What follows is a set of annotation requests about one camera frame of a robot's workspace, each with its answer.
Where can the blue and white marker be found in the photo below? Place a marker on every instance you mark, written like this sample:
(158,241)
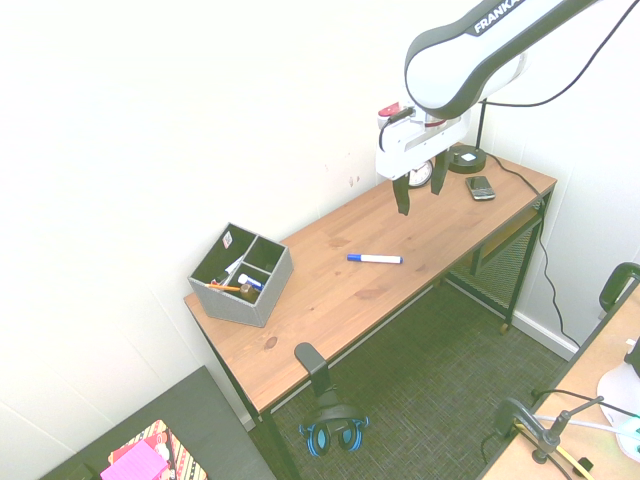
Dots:
(375,258)

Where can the blue and black headphones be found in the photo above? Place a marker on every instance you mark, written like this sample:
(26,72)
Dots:
(334,430)

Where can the black headphone hanger clamp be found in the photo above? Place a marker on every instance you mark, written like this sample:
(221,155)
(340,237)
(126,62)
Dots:
(312,365)

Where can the white pen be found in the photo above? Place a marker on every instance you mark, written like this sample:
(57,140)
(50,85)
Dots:
(234,265)

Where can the pink box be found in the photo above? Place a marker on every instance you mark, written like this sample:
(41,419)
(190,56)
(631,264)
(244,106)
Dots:
(135,462)

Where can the brown glue bottle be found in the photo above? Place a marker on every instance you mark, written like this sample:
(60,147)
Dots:
(248,291)

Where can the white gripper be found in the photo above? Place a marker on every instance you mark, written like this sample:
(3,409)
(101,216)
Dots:
(415,145)

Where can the black lamp base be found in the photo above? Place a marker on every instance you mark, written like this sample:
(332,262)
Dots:
(468,155)

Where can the black clamp with camera mount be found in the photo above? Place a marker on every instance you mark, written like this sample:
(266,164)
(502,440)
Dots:
(545,430)

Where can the orange pencil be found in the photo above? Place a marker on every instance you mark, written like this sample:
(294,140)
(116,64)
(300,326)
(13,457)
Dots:
(222,287)

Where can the wooden desk with black frame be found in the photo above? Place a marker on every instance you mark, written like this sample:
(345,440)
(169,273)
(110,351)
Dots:
(380,260)

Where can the grey desk organizer box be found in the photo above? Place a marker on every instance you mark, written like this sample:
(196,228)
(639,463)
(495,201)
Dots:
(240,280)

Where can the striped patterned box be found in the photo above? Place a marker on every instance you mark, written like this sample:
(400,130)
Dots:
(175,450)

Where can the black mobile phone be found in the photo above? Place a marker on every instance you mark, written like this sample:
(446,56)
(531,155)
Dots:
(480,187)

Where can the wrist camera with red cap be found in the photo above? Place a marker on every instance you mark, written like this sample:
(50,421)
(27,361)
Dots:
(394,114)

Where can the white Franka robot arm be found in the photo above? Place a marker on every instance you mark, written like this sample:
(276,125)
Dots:
(450,60)

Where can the red alarm clock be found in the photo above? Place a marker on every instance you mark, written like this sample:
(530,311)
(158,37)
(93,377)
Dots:
(421,174)

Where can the white fan base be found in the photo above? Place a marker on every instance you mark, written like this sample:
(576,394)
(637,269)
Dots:
(620,400)

